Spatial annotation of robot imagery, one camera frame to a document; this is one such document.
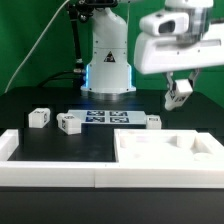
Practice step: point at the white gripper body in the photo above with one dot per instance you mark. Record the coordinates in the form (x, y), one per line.
(165, 54)

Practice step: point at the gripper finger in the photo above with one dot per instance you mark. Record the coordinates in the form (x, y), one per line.
(170, 81)
(194, 76)

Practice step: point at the white square tabletop part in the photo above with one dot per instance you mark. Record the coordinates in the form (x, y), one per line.
(165, 146)

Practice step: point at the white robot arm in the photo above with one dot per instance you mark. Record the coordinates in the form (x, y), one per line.
(180, 36)

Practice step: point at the white marker plate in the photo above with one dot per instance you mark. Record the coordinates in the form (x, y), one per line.
(110, 116)

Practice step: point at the white U-shaped obstacle fence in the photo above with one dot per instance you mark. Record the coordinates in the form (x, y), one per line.
(104, 175)

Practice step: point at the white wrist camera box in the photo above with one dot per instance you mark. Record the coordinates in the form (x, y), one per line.
(170, 23)

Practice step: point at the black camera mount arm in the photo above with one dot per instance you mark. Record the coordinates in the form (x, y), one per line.
(82, 11)

